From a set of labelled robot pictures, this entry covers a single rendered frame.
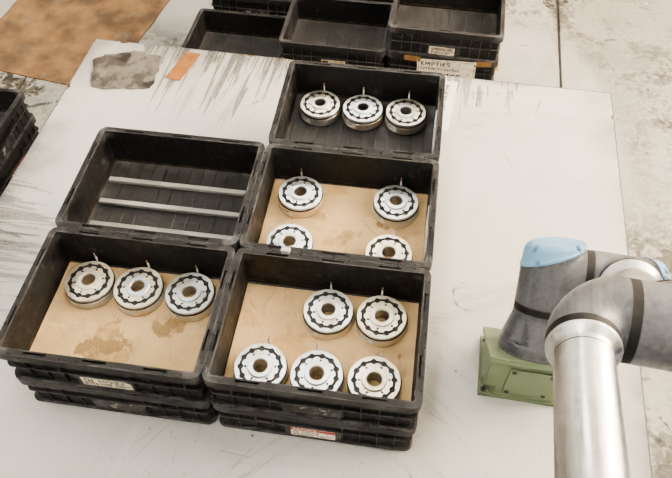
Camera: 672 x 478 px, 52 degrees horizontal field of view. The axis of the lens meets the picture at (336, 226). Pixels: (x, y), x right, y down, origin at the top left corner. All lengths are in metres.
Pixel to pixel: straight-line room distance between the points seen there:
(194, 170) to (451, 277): 0.67
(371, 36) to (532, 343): 1.70
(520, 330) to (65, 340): 0.91
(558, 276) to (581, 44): 2.30
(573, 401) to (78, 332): 1.02
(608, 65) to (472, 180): 1.73
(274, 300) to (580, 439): 0.83
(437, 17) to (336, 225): 1.35
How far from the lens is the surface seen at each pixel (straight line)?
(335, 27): 2.86
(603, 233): 1.85
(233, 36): 3.03
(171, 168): 1.74
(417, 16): 2.74
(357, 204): 1.62
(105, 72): 2.25
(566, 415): 0.83
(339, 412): 1.32
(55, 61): 3.55
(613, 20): 3.78
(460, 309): 1.63
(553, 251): 1.37
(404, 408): 1.26
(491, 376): 1.47
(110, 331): 1.50
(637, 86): 3.43
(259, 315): 1.46
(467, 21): 2.74
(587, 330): 0.92
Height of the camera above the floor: 2.08
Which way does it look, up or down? 53 degrees down
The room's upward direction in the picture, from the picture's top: 1 degrees counter-clockwise
